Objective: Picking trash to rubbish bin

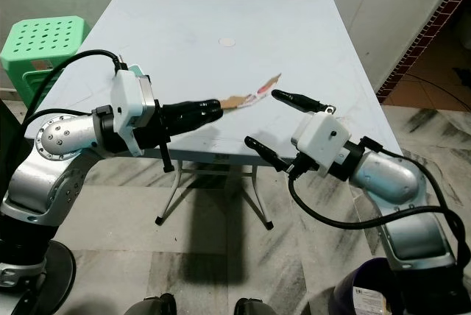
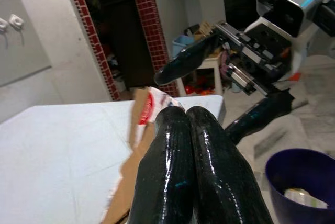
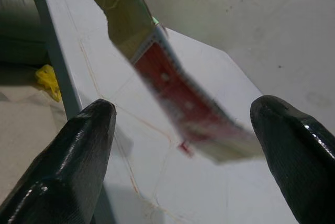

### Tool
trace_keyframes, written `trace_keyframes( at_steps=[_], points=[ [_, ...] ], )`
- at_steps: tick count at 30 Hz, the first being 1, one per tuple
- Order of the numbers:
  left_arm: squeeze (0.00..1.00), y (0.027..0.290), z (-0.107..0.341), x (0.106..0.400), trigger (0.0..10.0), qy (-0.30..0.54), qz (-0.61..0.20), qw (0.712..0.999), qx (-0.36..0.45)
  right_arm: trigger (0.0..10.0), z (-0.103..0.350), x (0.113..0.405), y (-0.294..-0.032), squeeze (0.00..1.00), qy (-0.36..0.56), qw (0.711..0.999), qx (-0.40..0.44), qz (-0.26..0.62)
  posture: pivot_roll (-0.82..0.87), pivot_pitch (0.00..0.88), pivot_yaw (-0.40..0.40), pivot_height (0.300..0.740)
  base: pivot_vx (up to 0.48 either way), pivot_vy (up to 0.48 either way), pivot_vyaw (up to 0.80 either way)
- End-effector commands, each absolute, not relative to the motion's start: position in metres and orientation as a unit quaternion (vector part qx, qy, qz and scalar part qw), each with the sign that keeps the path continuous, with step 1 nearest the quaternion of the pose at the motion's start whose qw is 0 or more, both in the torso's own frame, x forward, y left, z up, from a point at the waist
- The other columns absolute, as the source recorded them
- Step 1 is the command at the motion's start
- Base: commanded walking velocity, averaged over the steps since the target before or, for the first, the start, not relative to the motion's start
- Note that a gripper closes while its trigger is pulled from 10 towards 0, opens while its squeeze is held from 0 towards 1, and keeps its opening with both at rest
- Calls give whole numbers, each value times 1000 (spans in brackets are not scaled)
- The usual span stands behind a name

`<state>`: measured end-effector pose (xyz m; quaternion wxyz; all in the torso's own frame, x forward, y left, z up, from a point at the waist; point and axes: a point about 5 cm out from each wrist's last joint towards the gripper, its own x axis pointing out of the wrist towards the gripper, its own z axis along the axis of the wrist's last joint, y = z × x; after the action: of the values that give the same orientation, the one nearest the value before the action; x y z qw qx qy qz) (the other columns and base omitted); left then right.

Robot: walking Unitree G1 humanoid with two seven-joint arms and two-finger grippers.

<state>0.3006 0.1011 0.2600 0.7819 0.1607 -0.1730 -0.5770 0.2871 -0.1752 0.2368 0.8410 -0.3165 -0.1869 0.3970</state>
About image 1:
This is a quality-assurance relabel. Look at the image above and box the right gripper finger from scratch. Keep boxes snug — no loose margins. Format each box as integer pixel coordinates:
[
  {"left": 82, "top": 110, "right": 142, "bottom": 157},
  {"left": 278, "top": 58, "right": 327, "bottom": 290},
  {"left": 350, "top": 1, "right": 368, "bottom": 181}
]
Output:
[
  {"left": 271, "top": 89, "right": 331, "bottom": 113},
  {"left": 245, "top": 137, "right": 297, "bottom": 175}
]

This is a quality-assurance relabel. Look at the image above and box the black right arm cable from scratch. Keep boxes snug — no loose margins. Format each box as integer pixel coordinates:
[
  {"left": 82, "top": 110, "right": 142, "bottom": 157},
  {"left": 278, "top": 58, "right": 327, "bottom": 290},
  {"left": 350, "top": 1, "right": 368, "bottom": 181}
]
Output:
[{"left": 287, "top": 171, "right": 471, "bottom": 272}]

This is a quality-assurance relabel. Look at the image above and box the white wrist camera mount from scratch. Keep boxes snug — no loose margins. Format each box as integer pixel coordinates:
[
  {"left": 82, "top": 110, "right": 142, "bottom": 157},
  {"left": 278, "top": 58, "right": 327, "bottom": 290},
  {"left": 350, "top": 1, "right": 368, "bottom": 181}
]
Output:
[
  {"left": 291, "top": 111, "right": 353, "bottom": 170},
  {"left": 110, "top": 65, "right": 160, "bottom": 156}
]

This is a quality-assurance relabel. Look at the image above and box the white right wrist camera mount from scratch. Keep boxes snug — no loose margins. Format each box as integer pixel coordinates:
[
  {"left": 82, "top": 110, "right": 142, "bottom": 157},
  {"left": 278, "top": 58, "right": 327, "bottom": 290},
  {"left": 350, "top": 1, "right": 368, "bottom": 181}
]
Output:
[{"left": 291, "top": 111, "right": 353, "bottom": 170}]

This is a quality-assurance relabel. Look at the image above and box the red brick patterned trim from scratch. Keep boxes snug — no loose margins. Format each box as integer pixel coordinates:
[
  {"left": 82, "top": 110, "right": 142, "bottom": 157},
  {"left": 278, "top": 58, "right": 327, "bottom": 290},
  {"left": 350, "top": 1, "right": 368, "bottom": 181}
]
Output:
[{"left": 375, "top": 0, "right": 471, "bottom": 102}]

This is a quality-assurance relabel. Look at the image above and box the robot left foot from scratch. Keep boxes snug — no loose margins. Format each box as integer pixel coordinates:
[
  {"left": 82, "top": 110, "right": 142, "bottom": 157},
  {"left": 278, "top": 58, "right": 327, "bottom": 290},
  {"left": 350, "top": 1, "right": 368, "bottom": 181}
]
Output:
[{"left": 132, "top": 293, "right": 177, "bottom": 315}]

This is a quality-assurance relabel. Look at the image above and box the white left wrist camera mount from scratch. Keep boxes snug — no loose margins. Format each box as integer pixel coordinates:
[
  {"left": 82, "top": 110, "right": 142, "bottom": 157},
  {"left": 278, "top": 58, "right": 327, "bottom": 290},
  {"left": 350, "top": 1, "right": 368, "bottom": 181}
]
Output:
[{"left": 110, "top": 65, "right": 160, "bottom": 156}]

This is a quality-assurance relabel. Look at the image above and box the brown cardboard packaging scrap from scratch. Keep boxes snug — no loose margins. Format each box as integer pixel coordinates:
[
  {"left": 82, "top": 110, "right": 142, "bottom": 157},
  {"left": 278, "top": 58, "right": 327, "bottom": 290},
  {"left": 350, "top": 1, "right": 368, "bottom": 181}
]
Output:
[{"left": 221, "top": 74, "right": 282, "bottom": 110}]

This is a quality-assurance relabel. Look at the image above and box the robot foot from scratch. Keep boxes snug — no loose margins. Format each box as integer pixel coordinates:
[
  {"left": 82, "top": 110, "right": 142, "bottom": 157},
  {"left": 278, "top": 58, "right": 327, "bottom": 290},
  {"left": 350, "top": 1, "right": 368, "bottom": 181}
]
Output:
[
  {"left": 234, "top": 298, "right": 288, "bottom": 315},
  {"left": 132, "top": 293, "right": 177, "bottom": 315}
]

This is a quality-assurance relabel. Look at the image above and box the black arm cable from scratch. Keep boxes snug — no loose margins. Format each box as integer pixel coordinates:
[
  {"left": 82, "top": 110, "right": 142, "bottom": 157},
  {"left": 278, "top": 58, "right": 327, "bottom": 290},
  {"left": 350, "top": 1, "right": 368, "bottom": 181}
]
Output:
[
  {"left": 287, "top": 171, "right": 471, "bottom": 272},
  {"left": 4, "top": 49, "right": 124, "bottom": 183}
]

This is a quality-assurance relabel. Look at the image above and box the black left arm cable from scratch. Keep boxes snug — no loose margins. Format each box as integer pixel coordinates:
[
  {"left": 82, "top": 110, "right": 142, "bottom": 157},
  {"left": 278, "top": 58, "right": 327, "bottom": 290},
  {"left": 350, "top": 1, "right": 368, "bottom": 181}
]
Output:
[{"left": 4, "top": 49, "right": 124, "bottom": 183}]

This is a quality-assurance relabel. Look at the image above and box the light blue folding table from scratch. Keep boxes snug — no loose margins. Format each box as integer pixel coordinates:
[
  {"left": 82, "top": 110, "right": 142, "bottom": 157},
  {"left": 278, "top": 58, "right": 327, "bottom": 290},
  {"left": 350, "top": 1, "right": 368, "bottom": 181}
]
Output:
[{"left": 24, "top": 0, "right": 407, "bottom": 232}]

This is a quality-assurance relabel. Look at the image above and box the white printed packaging trash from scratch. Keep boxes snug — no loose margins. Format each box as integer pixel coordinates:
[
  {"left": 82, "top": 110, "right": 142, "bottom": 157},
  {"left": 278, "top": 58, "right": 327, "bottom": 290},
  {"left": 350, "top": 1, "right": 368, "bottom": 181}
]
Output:
[{"left": 352, "top": 286, "right": 387, "bottom": 315}]

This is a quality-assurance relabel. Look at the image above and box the green plastic stool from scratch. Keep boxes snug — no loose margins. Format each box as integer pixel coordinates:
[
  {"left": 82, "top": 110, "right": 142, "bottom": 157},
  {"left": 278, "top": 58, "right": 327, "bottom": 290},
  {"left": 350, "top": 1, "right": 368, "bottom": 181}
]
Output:
[{"left": 1, "top": 15, "right": 91, "bottom": 110}]

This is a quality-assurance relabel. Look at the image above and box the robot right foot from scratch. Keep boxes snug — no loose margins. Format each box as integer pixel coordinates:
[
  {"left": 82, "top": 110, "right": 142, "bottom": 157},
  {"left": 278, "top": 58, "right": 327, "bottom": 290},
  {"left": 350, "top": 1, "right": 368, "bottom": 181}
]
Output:
[{"left": 234, "top": 298, "right": 288, "bottom": 315}]

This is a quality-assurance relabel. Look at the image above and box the purple rubbish bin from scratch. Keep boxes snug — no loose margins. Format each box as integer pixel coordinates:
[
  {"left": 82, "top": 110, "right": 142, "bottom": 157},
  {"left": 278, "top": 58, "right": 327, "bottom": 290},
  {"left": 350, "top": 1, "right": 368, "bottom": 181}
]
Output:
[{"left": 331, "top": 260, "right": 424, "bottom": 315}]

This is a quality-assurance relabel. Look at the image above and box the thin black floor cable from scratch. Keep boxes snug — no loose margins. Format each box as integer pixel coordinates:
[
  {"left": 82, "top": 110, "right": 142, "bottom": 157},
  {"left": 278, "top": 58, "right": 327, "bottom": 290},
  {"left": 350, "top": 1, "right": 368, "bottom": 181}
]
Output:
[{"left": 401, "top": 72, "right": 471, "bottom": 106}]

